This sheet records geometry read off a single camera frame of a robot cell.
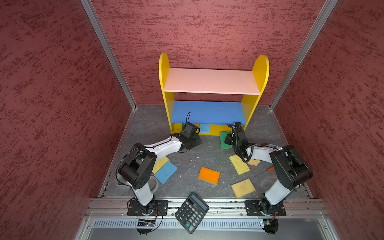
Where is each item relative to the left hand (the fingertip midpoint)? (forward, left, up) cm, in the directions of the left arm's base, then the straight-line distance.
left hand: (199, 143), depth 92 cm
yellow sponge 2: (-13, -25, -5) cm, 29 cm away
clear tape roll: (-23, +23, -5) cm, 33 cm away
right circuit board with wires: (-41, -35, -7) cm, 55 cm away
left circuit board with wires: (-42, +27, -10) cm, 51 cm away
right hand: (+6, -18, -2) cm, 19 cm away
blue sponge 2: (+16, -4, -5) cm, 17 cm away
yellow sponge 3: (-25, -24, -4) cm, 35 cm away
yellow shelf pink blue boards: (+16, -8, +8) cm, 19 cm away
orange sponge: (-18, -6, -6) cm, 19 cm away
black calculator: (-37, +4, -4) cm, 38 cm away
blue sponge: (-17, +19, -5) cm, 26 cm away
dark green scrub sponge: (+14, +16, -3) cm, 21 cm away
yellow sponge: (-12, +24, -5) cm, 27 cm away
